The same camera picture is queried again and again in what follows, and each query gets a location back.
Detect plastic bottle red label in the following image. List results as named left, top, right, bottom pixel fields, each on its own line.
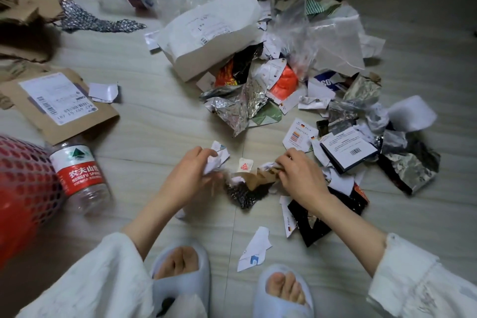
left=49, top=141, right=112, bottom=216

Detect red-lined waste basket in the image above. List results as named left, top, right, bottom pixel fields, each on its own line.
left=0, top=134, right=64, bottom=270

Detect person's left forearm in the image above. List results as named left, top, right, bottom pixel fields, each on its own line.
left=121, top=191, right=179, bottom=261

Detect person's left hand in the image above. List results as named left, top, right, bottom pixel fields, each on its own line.
left=156, top=146, right=224, bottom=210

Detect person's foot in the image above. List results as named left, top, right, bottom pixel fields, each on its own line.
left=266, top=272, right=306, bottom=306
left=155, top=246, right=200, bottom=280

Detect white parcel bag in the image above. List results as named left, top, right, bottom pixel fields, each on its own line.
left=156, top=0, right=263, bottom=82

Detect brown labelled cardboard mailer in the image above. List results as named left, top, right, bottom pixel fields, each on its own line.
left=0, top=68, right=120, bottom=146

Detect person's left foot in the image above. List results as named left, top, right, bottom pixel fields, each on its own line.
left=155, top=246, right=200, bottom=280

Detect white sleeve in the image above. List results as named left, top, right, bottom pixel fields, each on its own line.
left=16, top=232, right=156, bottom=318
left=367, top=233, right=477, bottom=318

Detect black white patterned cloth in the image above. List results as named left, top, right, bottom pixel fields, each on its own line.
left=59, top=0, right=147, bottom=34

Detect white left sleeve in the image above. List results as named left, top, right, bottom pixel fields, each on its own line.
left=16, top=232, right=156, bottom=318

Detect orange plastic scrap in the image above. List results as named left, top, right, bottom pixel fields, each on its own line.
left=268, top=64, right=300, bottom=104

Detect pile of mixed scrap litter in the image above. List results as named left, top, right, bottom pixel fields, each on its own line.
left=195, top=0, right=442, bottom=240

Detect white right sleeve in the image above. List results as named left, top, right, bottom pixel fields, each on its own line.
left=367, top=233, right=477, bottom=318

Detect person's right forearm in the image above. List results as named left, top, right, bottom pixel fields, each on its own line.
left=315, top=194, right=388, bottom=278

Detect white slipper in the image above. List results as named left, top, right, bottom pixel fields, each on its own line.
left=149, top=242, right=211, bottom=318
left=252, top=263, right=315, bottom=318

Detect person's right foot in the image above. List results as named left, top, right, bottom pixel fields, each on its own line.
left=266, top=272, right=306, bottom=306

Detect white right slipper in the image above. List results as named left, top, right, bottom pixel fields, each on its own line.
left=252, top=263, right=315, bottom=318

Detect white left slipper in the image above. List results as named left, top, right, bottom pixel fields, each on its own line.
left=149, top=242, right=211, bottom=318

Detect torn cardboard pieces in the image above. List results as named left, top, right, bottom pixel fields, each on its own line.
left=0, top=0, right=70, bottom=63

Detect light trousers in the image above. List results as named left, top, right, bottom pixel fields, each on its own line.
left=156, top=293, right=208, bottom=318

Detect person's right hand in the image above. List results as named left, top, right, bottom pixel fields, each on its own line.
left=275, top=148, right=330, bottom=218

